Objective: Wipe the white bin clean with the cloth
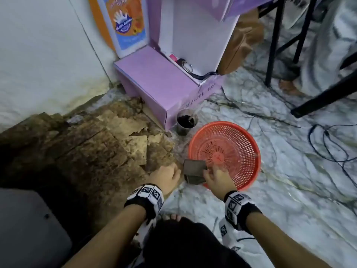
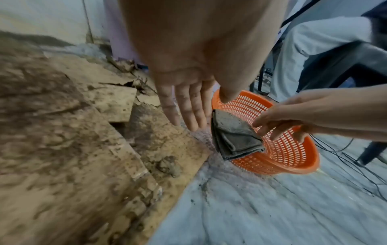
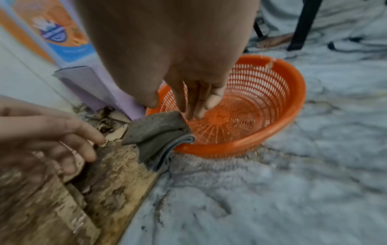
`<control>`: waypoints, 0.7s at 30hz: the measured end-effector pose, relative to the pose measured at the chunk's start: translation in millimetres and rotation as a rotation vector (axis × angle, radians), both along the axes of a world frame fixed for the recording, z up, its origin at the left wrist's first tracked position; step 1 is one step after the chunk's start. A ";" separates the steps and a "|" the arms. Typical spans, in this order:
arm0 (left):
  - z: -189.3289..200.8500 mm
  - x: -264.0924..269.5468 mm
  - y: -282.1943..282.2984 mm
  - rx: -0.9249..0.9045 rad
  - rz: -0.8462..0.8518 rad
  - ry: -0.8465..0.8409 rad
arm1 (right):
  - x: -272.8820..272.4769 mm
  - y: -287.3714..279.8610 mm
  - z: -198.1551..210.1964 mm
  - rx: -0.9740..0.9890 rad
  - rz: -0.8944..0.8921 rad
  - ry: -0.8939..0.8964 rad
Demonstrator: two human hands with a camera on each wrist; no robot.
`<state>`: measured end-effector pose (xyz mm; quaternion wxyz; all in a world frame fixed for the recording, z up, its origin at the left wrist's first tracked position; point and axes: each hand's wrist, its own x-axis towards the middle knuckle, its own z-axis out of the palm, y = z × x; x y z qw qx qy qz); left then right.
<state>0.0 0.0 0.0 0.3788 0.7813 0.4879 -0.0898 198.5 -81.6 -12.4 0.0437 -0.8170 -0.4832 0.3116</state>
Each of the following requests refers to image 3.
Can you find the stained brown cardboard sheet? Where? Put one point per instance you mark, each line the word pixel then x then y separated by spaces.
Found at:
pixel 115 191

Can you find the orange plastic basket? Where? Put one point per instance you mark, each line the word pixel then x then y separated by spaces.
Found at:
pixel 257 100

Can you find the person's right hand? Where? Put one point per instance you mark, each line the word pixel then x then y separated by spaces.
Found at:
pixel 169 43

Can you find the purple cardboard display box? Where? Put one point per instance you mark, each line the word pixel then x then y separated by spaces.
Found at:
pixel 90 86

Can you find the white bottle blue orange label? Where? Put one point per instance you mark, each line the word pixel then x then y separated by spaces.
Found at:
pixel 54 31

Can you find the person's left hand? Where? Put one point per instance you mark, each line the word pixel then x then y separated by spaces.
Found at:
pixel 36 129

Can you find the black folding stool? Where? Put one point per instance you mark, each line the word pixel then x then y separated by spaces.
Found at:
pixel 305 24

